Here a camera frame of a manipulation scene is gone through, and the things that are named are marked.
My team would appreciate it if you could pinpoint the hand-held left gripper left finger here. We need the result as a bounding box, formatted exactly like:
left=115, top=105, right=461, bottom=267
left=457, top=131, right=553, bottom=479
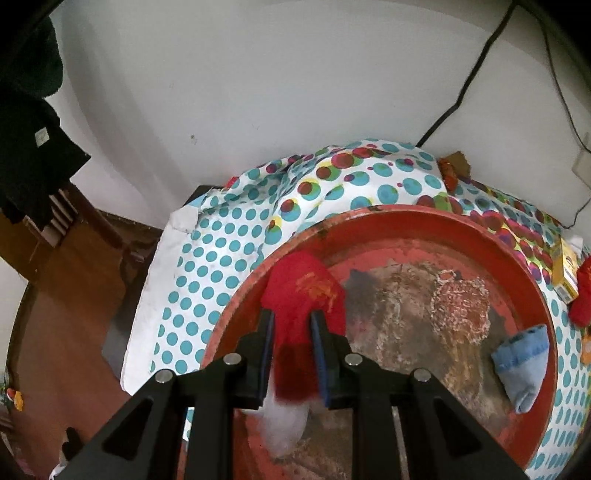
left=54, top=308, right=278, bottom=480

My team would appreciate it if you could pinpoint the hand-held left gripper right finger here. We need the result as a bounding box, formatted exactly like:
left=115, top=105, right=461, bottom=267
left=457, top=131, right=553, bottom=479
left=309, top=311, right=530, bottom=480

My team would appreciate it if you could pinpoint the red sock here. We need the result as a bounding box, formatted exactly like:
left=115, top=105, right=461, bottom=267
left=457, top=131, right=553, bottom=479
left=261, top=251, right=347, bottom=402

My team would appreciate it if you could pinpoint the clear plastic bag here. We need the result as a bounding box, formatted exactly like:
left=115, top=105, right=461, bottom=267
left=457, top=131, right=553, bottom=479
left=261, top=369, right=310, bottom=457

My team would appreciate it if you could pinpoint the round red tray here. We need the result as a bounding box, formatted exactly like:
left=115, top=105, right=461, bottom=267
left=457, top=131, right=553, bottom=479
left=187, top=205, right=561, bottom=480

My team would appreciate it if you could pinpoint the polka-dot tablecloth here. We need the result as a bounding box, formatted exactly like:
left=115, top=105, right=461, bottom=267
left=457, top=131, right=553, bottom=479
left=120, top=138, right=591, bottom=480

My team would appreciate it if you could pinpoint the light blue sock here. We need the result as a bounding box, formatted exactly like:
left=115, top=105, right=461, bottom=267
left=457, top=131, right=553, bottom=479
left=491, top=324, right=550, bottom=415

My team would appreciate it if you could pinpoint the red snack wrapper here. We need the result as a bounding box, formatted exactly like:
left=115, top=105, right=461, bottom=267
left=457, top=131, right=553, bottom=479
left=438, top=159, right=459, bottom=188

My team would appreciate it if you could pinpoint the wooden chair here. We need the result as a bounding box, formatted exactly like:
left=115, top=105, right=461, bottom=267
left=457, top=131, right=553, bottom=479
left=39, top=182, right=160, bottom=287

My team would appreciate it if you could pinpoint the brown cardboard piece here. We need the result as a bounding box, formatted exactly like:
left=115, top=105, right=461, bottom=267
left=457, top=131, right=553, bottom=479
left=438, top=151, right=472, bottom=178

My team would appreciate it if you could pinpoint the small yellow box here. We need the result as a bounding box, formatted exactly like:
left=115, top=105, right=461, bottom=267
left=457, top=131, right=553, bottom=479
left=551, top=237, right=581, bottom=304

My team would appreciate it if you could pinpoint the wooden door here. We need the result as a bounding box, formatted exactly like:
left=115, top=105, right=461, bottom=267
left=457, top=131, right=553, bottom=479
left=0, top=210, right=51, bottom=282

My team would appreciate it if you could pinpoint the red cloth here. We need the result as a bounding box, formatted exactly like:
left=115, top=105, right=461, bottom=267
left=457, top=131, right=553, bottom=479
left=569, top=256, right=591, bottom=328

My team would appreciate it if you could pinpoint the dark green jacket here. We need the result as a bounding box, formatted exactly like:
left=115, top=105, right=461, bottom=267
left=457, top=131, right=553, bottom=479
left=0, top=18, right=92, bottom=223

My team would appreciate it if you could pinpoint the thick black cable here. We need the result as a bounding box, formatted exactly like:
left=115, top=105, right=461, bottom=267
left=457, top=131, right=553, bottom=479
left=416, top=0, right=520, bottom=147

